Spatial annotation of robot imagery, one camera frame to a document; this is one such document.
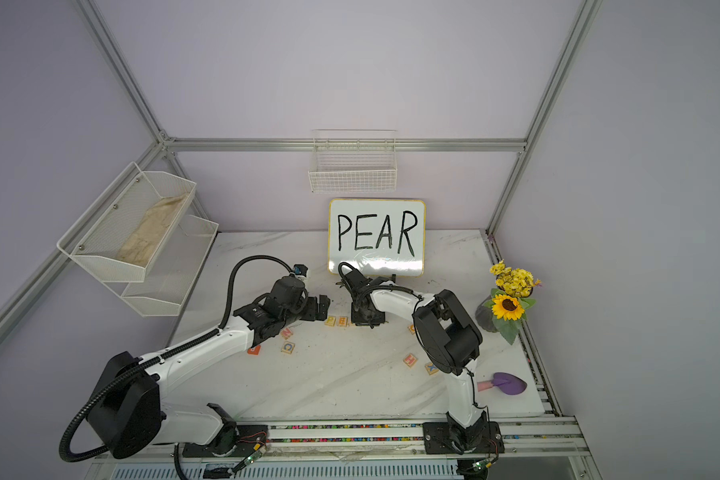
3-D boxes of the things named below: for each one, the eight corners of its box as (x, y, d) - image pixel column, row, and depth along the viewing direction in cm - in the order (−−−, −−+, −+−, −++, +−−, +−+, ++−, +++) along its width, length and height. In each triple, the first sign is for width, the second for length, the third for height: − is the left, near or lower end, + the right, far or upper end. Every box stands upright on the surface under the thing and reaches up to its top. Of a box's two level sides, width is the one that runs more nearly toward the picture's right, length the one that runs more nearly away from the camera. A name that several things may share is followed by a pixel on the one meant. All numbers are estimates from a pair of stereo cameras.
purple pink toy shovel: (479, 394, 83) (481, 392, 81) (474, 375, 87) (477, 372, 85) (525, 394, 83) (528, 392, 82) (519, 375, 87) (522, 372, 85)
